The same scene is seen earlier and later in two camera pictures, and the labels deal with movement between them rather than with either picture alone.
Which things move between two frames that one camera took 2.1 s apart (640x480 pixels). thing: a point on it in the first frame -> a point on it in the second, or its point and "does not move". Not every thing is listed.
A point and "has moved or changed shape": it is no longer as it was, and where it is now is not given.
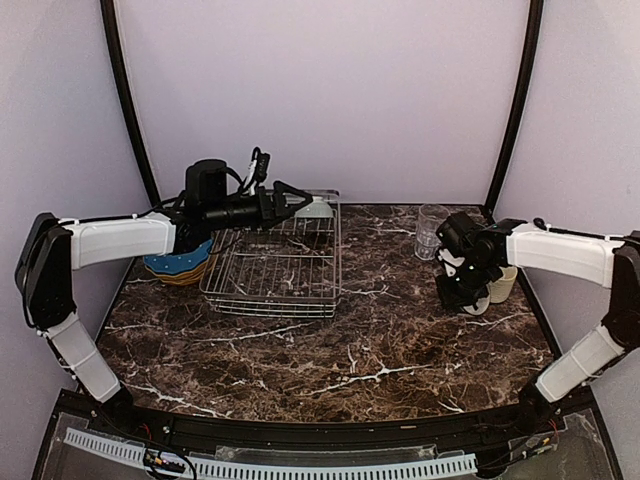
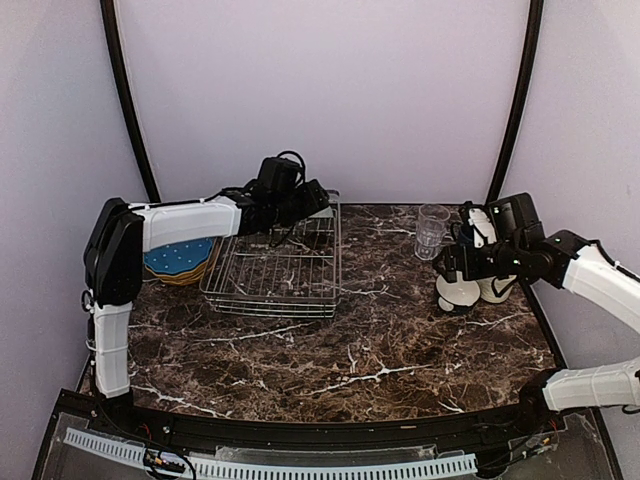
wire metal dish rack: [290, 267] does not move
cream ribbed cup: [499, 290] does not move
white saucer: [482, 306] has moved or changed shape
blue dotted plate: [173, 263] does not move
